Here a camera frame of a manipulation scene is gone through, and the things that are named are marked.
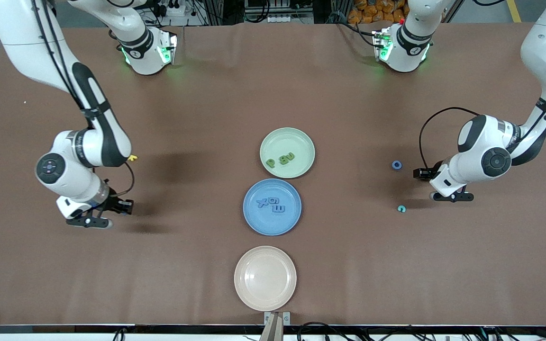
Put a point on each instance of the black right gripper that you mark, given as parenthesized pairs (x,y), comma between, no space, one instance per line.
(114,205)

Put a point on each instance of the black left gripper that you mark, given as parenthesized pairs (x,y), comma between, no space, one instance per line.
(430,173)

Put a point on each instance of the green foam letter U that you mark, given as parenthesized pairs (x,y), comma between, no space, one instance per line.
(290,159)

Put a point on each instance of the blue foam letter X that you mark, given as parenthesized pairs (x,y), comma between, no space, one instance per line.
(262,202)

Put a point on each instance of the green foam letter B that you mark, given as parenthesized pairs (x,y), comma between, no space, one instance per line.
(283,160)

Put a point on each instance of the blue foam letter E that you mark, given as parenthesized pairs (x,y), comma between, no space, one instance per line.
(278,211)

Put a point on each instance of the blue foam digit nine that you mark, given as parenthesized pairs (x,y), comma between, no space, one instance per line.
(276,203)

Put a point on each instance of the green foam letter P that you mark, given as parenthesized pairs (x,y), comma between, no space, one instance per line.
(271,165)

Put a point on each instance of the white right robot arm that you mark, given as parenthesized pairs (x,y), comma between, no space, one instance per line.
(22,42)

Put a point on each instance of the dark blue foam letter O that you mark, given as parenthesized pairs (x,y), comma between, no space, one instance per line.
(393,165)

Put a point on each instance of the pale green plate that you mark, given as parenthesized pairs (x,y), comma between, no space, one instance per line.
(296,142)

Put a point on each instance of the base connector box green light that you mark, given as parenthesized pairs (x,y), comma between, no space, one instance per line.
(382,45)
(168,47)

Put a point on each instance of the blue plate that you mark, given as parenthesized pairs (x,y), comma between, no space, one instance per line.
(268,222)

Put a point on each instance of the beige plate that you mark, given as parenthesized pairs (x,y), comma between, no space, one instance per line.
(265,278)

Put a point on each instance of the orange snack bag pile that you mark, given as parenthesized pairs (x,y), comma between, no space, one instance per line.
(368,12)

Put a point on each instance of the white power strip with plugs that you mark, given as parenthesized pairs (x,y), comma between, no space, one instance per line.
(176,10)

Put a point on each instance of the long white power strip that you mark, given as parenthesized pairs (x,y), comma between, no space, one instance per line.
(285,19)

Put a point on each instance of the metal mounting bracket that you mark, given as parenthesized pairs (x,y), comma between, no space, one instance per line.
(287,316)

